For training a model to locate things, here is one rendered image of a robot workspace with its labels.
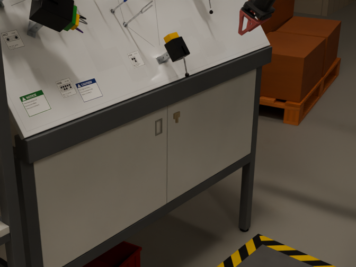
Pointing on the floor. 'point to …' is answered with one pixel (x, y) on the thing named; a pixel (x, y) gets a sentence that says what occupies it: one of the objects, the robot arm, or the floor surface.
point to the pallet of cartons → (298, 61)
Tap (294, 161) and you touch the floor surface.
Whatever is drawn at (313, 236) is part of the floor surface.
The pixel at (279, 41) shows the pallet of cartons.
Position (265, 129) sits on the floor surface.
